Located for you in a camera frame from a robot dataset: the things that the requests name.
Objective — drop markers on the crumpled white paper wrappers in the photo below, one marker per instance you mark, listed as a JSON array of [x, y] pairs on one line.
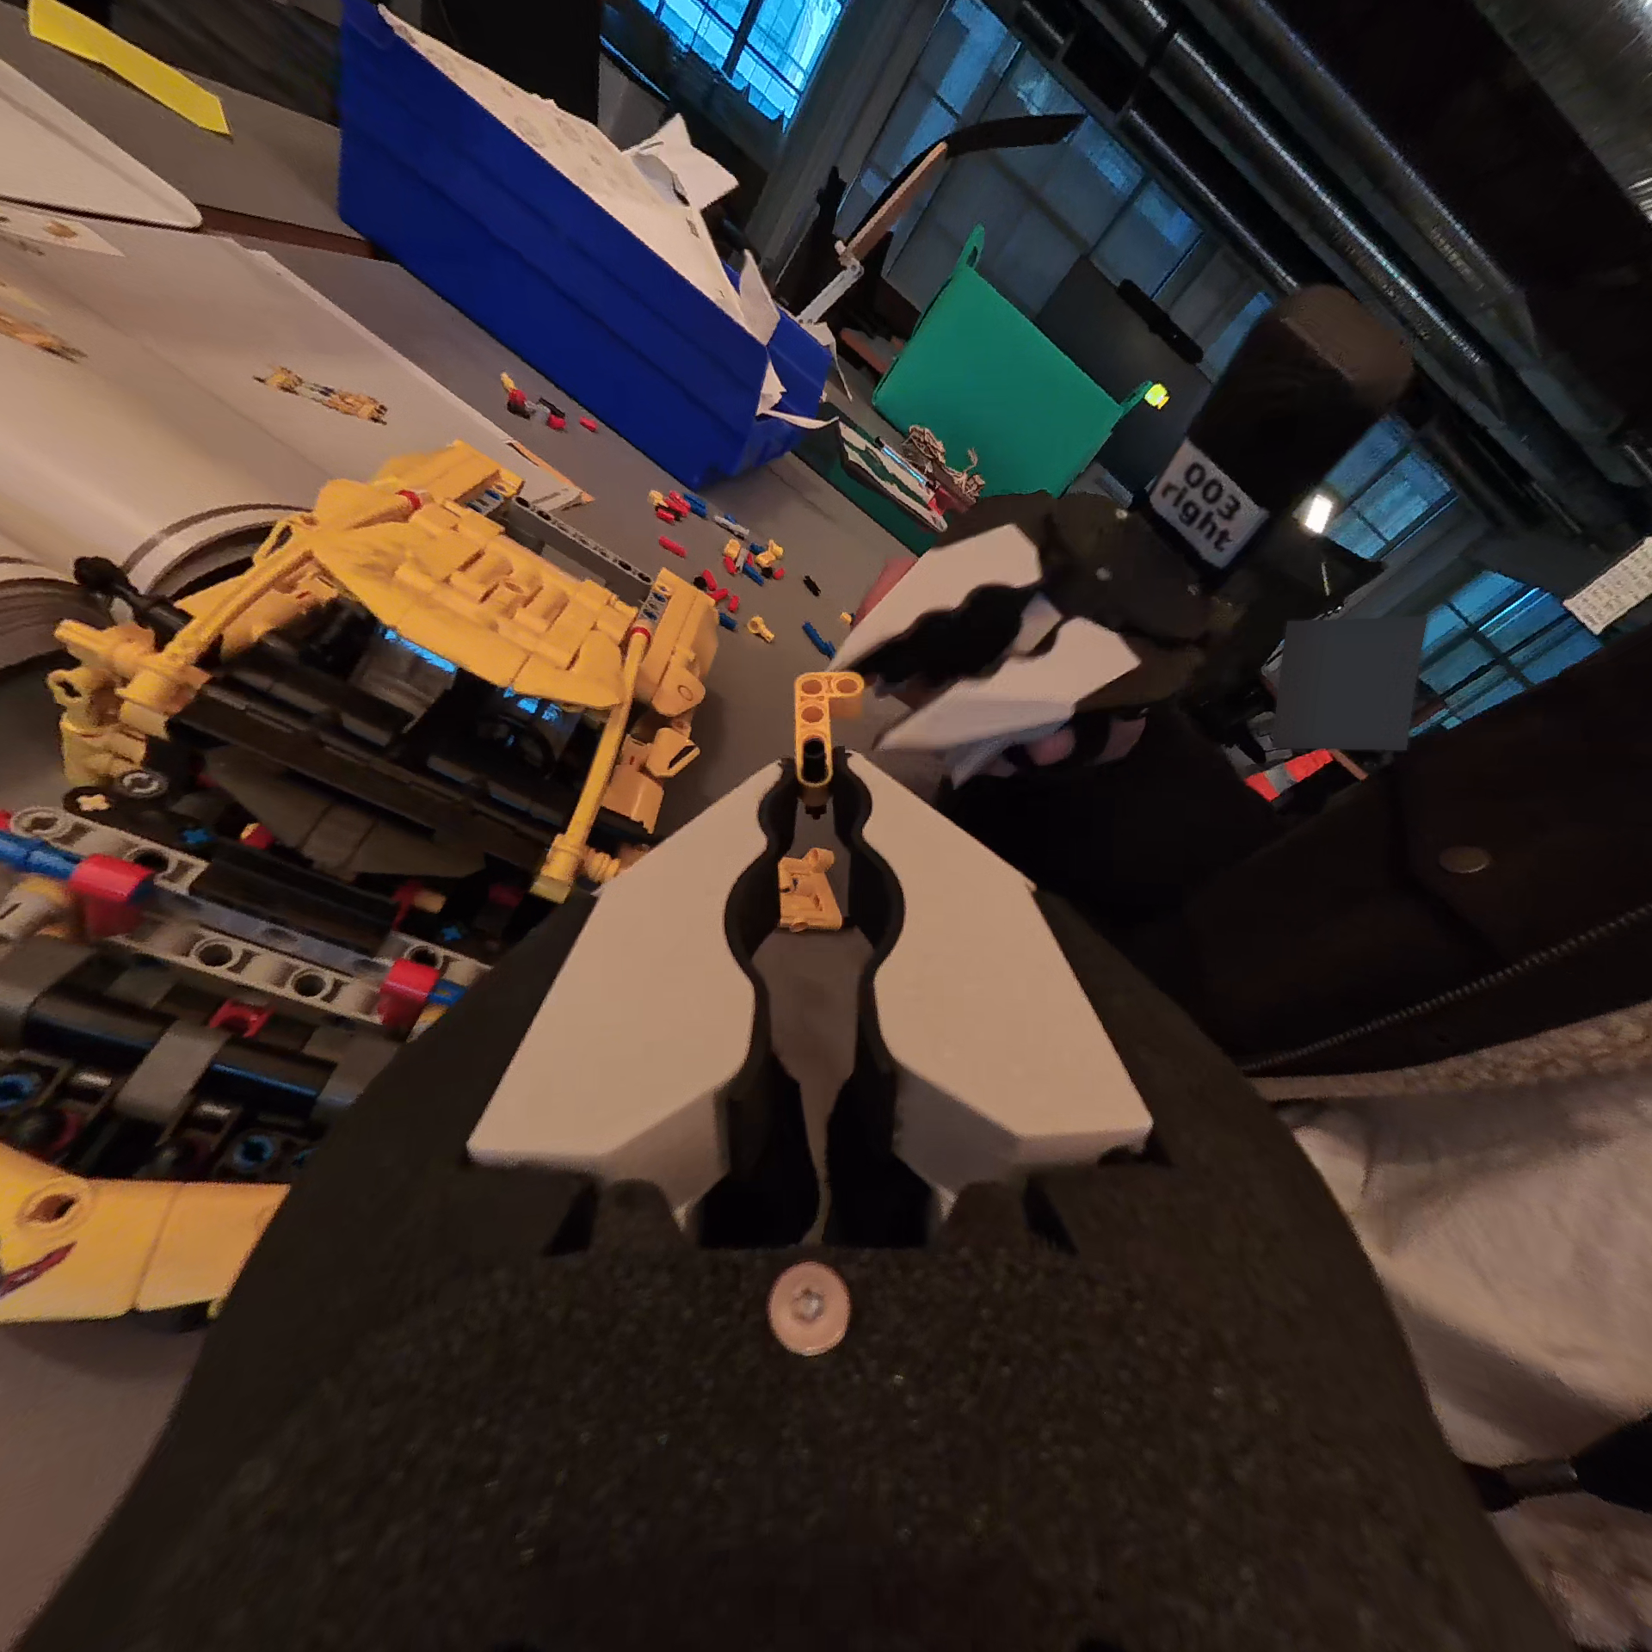
[[581, 141]]

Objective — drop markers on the silver ventilation duct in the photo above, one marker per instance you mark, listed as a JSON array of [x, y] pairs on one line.
[[1587, 76]]

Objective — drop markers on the small wooden model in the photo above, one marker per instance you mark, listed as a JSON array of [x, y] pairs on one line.
[[942, 458]]

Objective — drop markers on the yellow connector brick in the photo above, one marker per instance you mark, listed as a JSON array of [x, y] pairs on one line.
[[817, 721]]

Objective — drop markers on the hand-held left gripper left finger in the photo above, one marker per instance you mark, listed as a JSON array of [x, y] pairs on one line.
[[620, 1018]]

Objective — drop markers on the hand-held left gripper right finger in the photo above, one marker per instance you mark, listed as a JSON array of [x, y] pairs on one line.
[[1007, 1018]]

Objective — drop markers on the white instruction booklet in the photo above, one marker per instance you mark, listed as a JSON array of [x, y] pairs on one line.
[[128, 387]]

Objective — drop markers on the person's right hand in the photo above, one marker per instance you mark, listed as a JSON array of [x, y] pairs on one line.
[[883, 586]]

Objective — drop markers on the scattered small coloured bricks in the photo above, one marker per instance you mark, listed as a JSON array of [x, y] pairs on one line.
[[736, 554]]

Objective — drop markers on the blue plastic bin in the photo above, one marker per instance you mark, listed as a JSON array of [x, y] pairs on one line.
[[541, 257]]

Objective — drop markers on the white shirt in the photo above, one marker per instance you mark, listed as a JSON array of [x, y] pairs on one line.
[[1483, 1264]]

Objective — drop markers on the green cutting mat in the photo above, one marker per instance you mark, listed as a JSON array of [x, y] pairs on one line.
[[878, 477]]

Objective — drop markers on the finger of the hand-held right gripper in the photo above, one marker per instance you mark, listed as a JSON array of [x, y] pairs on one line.
[[954, 568], [1019, 684]]

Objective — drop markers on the yellow brick with blue pins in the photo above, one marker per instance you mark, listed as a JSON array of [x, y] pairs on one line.
[[811, 896]]

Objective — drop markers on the dark wall screen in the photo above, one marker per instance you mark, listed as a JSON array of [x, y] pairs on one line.
[[1110, 334]]

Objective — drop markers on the yellow sticky note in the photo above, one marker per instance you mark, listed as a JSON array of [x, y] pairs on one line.
[[128, 64]]

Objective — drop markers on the yellow toy brick car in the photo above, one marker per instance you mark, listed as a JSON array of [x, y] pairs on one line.
[[451, 580]]

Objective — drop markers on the person's right forearm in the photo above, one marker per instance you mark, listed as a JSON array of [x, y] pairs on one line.
[[1291, 877]]

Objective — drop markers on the grey desk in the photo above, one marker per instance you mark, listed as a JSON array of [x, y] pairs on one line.
[[103, 1445]]

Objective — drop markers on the large paned window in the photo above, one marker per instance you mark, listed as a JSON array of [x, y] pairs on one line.
[[748, 45]]

